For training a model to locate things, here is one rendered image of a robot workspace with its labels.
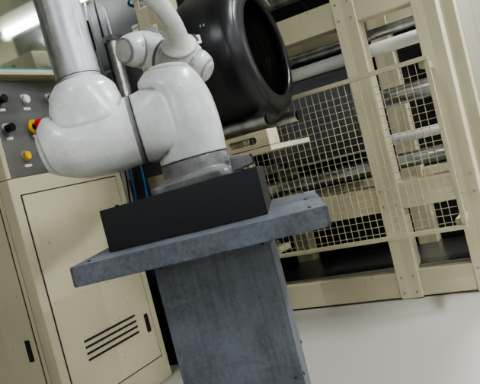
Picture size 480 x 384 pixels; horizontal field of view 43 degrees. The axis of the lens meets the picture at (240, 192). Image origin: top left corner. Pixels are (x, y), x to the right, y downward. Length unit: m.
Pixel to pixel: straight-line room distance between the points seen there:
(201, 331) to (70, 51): 0.66
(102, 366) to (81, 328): 0.17
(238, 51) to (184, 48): 0.45
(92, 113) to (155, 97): 0.14
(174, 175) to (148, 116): 0.14
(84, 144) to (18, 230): 0.85
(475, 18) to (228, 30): 8.54
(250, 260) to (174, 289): 0.17
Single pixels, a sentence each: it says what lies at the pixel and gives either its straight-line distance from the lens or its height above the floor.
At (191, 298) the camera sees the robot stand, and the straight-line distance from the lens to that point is 1.30.
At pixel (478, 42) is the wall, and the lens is 10.51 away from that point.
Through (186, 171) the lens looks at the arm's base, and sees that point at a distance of 1.31.
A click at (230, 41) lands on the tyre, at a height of 1.19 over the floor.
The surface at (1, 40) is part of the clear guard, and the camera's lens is 2.33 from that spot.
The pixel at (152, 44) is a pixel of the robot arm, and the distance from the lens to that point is 1.85.
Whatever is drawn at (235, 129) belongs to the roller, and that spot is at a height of 0.89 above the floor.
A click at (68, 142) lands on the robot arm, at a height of 0.89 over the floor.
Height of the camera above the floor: 0.76
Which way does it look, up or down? 2 degrees down
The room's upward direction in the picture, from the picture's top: 14 degrees counter-clockwise
